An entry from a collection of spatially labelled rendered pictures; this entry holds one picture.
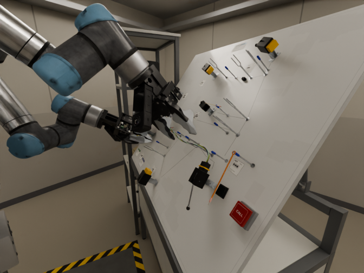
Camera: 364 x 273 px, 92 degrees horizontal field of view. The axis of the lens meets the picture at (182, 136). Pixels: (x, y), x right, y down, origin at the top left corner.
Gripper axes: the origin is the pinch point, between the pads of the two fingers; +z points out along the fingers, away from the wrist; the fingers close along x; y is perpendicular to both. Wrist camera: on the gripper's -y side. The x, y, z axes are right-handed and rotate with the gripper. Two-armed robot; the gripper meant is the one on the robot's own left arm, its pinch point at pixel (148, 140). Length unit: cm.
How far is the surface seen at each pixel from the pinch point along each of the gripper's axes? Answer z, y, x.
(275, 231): 69, 5, -22
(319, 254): 77, 18, -27
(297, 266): 66, 16, -33
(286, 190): 32, 38, -16
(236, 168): 28.3, 22.7, -7.8
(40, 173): -86, -230, -3
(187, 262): 23.7, 7.2, -38.9
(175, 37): -2, -25, 104
